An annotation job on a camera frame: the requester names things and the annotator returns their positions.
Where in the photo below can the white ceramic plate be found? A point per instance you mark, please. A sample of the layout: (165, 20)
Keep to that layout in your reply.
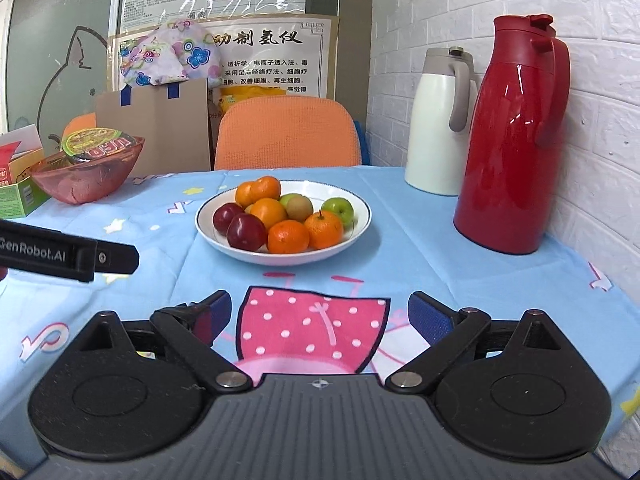
(300, 258)

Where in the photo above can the mandarin with stem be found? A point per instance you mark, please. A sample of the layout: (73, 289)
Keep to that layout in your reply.
(323, 229)

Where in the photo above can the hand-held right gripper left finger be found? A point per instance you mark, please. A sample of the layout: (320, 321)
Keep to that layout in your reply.
(220, 312)

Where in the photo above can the red snack packet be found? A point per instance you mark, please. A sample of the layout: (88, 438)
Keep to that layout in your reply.
(7, 165)

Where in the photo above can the blue printed tablecloth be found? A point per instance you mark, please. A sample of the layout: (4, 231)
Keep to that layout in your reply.
(425, 265)

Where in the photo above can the orange mesh chair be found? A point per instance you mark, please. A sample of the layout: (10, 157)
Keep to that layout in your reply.
(287, 132)

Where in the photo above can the dark red plum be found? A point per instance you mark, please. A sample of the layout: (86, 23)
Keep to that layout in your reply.
(226, 216)
(246, 232)

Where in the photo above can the wall poster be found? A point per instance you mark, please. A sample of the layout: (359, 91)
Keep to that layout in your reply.
(280, 55)

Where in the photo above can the white thermos jug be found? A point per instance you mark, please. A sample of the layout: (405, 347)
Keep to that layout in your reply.
(435, 130)

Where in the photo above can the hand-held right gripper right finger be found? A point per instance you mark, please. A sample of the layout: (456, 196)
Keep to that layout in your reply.
(427, 317)

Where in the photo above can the brown cardboard box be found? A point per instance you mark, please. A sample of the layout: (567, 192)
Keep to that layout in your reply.
(155, 130)

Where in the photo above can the green carton box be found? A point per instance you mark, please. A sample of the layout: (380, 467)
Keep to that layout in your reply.
(22, 197)

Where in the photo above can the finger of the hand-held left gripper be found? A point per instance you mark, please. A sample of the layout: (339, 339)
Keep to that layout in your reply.
(117, 259)

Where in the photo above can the red thermos jug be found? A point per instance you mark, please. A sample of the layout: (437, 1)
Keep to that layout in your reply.
(510, 150)

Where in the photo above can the instant noodle cup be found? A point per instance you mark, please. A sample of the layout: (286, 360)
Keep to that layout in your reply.
(97, 145)

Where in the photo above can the floral cloth bundle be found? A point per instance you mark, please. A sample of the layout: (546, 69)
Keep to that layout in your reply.
(167, 55)

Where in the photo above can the blue tape strip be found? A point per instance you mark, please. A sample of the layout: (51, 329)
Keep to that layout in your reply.
(173, 91)
(126, 96)

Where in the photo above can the small mandarin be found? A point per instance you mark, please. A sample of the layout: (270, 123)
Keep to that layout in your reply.
(288, 236)
(265, 187)

